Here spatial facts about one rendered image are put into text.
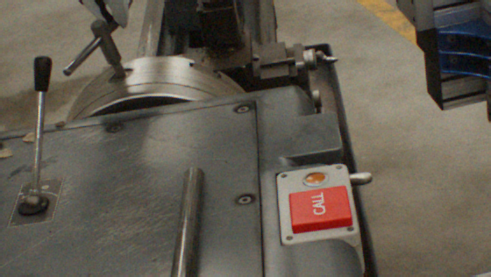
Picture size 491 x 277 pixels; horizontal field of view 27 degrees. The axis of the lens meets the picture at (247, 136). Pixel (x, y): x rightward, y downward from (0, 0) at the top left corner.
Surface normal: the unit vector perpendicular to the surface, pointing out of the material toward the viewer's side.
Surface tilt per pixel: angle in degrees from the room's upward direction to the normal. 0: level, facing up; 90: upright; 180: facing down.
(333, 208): 0
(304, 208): 0
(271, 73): 0
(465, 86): 90
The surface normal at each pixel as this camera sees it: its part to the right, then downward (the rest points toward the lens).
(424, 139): -0.17, -0.86
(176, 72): 0.18, -0.86
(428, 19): 0.18, 0.46
